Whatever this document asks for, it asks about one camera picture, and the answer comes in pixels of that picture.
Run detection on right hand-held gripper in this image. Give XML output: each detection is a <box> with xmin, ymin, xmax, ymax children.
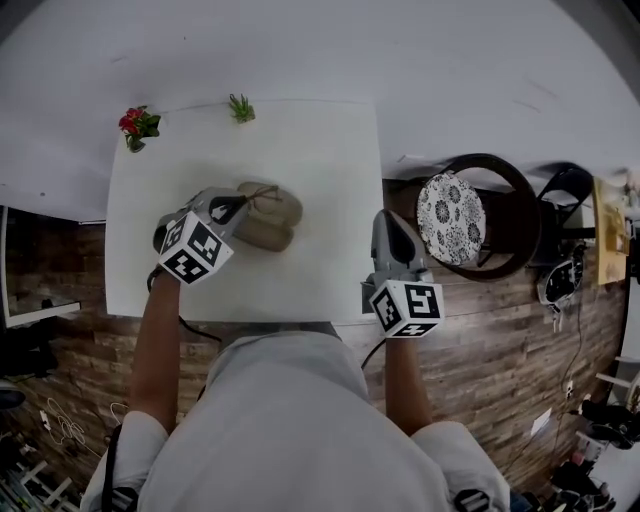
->
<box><xmin>360</xmin><ymin>209</ymin><xmax>445</xmax><ymax>340</ymax></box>

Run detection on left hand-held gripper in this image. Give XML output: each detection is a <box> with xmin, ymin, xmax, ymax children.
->
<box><xmin>158</xmin><ymin>187</ymin><xmax>250</xmax><ymax>286</ymax></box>

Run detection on brown-framed eyeglasses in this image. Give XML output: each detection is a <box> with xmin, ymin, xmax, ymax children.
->
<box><xmin>243</xmin><ymin>184</ymin><xmax>282</xmax><ymax>206</ymax></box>

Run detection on person's right forearm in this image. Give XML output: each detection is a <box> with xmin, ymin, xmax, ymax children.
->
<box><xmin>383</xmin><ymin>335</ymin><xmax>434</xmax><ymax>436</ymax></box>

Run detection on person's left forearm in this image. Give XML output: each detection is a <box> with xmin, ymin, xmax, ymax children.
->
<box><xmin>128</xmin><ymin>272</ymin><xmax>184</xmax><ymax>431</ymax></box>

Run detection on floral round seat cushion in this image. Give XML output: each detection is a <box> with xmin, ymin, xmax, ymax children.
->
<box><xmin>417</xmin><ymin>170</ymin><xmax>485</xmax><ymax>266</ymax></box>

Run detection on small green potted plant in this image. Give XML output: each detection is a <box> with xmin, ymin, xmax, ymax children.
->
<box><xmin>228</xmin><ymin>93</ymin><xmax>257</xmax><ymax>125</ymax></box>

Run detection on dark wicker round chair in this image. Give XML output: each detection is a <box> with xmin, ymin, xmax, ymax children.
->
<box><xmin>417</xmin><ymin>153</ymin><xmax>543</xmax><ymax>283</ymax></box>

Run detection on red flower potted plant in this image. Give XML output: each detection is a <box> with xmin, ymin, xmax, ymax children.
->
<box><xmin>118</xmin><ymin>105</ymin><xmax>162</xmax><ymax>154</ymax></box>

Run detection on black and white rounded device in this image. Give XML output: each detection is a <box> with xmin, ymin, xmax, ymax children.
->
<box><xmin>537</xmin><ymin>244</ymin><xmax>586</xmax><ymax>316</ymax></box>

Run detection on black folding chair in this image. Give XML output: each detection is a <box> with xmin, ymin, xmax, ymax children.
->
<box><xmin>529</xmin><ymin>167</ymin><xmax>596</xmax><ymax>269</ymax></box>

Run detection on person's white shirt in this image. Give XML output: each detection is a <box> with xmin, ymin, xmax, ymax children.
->
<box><xmin>79</xmin><ymin>329</ymin><xmax>511</xmax><ymax>512</ymax></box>

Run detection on vase of pale flowers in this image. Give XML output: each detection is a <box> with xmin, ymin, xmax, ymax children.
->
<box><xmin>619</xmin><ymin>169</ymin><xmax>640</xmax><ymax>206</ymax></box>

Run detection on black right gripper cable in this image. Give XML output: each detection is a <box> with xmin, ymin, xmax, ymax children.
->
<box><xmin>360</xmin><ymin>338</ymin><xmax>387</xmax><ymax>371</ymax></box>

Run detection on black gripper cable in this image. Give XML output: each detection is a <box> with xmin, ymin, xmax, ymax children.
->
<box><xmin>360</xmin><ymin>338</ymin><xmax>387</xmax><ymax>371</ymax></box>
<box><xmin>147</xmin><ymin>267</ymin><xmax>224</xmax><ymax>346</ymax></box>

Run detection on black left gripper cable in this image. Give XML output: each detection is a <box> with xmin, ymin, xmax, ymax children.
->
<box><xmin>147</xmin><ymin>267</ymin><xmax>224</xmax><ymax>346</ymax></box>

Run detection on thin black floor cable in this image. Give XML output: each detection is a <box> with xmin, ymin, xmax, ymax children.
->
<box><xmin>552</xmin><ymin>299</ymin><xmax>585</xmax><ymax>401</ymax></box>

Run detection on tangled white cable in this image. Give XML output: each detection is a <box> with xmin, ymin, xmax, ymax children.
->
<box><xmin>47</xmin><ymin>397</ymin><xmax>101</xmax><ymax>459</ymax></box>

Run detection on white wire rack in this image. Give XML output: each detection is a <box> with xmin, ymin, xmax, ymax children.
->
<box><xmin>0</xmin><ymin>459</ymin><xmax>74</xmax><ymax>512</ymax></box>

